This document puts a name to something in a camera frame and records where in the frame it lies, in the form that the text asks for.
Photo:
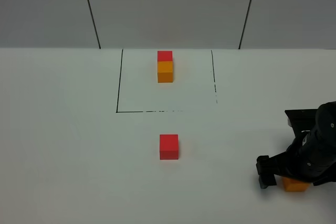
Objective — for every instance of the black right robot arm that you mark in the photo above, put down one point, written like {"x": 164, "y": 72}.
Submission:
{"x": 325, "y": 123}

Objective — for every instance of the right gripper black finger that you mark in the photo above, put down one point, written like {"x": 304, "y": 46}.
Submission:
{"x": 265, "y": 169}

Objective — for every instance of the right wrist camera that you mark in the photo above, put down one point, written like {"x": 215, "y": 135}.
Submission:
{"x": 301, "y": 121}

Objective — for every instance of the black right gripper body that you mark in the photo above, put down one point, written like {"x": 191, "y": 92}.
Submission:
{"x": 310, "y": 158}

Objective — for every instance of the red template block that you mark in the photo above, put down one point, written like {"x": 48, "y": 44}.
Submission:
{"x": 164, "y": 55}

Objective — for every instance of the orange template block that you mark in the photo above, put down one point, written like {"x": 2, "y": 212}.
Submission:
{"x": 165, "y": 71}

